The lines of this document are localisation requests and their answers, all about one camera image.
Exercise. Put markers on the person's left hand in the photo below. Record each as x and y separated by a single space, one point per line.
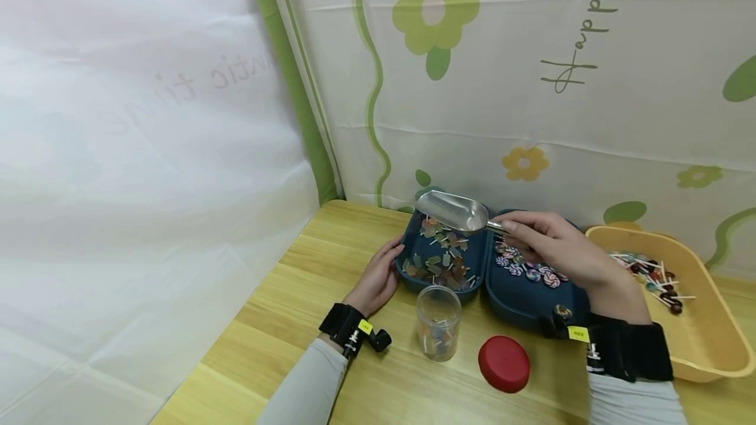
372 284

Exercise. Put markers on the person's right hand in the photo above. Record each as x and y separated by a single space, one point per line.
576 254

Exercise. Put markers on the person's right index finger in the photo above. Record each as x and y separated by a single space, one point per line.
525 216

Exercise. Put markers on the person's left fingers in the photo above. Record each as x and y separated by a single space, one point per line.
390 251

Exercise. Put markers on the person's left thumb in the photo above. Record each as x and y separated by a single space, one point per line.
392 279

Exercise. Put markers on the person's right fingers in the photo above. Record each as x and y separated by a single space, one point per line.
540 254

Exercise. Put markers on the person's right thumb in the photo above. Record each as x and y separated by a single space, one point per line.
522 229

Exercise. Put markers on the dark blue tray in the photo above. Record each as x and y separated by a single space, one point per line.
472 261
525 300

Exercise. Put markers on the metal scoop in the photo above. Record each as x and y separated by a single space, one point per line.
452 210

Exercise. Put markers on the person's left forearm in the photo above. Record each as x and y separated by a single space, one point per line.
310 385

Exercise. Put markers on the person's right forearm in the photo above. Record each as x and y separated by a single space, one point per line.
635 402

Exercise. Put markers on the pile of swirl lollipops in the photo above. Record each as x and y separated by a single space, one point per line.
534 273

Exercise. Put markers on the pile of flat candy lollipops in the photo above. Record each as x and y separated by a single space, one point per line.
440 261

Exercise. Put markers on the clear plastic jar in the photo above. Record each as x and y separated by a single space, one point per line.
439 310

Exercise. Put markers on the black wrist band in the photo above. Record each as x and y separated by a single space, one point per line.
348 328
629 349

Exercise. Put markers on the candies inside jar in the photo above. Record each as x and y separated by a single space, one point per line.
440 338

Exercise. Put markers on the pile of round ball lollipops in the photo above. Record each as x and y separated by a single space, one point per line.
652 277

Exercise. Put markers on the red round lid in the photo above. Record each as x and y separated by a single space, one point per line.
504 364

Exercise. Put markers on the yellow plastic tub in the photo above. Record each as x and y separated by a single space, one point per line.
709 340

